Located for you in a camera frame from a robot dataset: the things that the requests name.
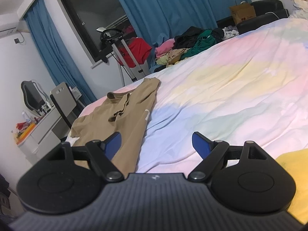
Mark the black and beige chair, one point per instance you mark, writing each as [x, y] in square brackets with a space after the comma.
[62, 96]

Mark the brown paper bag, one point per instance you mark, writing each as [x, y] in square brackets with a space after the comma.
[243, 13]

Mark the black garment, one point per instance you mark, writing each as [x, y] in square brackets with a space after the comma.
[187, 37]

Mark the beige garment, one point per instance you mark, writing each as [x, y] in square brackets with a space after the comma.
[176, 55]

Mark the narrow blue curtain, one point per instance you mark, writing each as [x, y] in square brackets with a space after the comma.
[53, 53]

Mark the group of cosmetic bottles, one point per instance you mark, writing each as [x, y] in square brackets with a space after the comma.
[44, 112]

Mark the pink garment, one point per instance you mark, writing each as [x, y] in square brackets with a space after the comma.
[164, 47]

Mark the tan t-shirt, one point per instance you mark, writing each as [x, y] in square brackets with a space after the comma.
[120, 125]

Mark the pastel pillow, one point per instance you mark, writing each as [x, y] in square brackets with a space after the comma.
[300, 7]

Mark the dark wall socket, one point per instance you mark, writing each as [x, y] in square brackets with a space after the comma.
[16, 40]

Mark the red garment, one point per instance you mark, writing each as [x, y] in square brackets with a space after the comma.
[137, 51]

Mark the white patterned cloth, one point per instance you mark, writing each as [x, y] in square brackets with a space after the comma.
[230, 32]

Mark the yellow cloth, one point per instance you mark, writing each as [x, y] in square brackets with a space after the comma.
[298, 173]

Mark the pastel rainbow bed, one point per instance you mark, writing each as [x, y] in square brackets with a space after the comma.
[228, 89]

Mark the red packet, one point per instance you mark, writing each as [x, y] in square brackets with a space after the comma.
[22, 125]

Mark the yellow-green garment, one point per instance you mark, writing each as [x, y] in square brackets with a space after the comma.
[161, 60]

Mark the wide blue curtain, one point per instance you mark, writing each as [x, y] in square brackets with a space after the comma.
[168, 4]

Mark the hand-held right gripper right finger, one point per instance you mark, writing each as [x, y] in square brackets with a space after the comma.
[199, 144]

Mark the silver garment steamer stand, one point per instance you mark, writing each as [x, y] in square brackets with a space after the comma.
[127, 49]

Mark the white vanity desk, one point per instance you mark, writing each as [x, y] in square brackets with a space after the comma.
[45, 130]

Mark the black sofa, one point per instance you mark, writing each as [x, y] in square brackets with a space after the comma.
[264, 21]

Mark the dark window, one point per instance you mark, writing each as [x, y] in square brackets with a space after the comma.
[91, 12]

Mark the green garment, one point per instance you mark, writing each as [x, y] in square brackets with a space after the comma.
[202, 45]

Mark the white air conditioner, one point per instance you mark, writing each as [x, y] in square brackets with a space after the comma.
[8, 27]

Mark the orange tray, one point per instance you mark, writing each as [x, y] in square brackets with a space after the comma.
[25, 132]

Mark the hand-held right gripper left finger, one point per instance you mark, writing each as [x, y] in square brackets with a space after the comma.
[113, 144]

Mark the wavy vanity mirror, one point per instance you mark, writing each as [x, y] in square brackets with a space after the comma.
[31, 96]

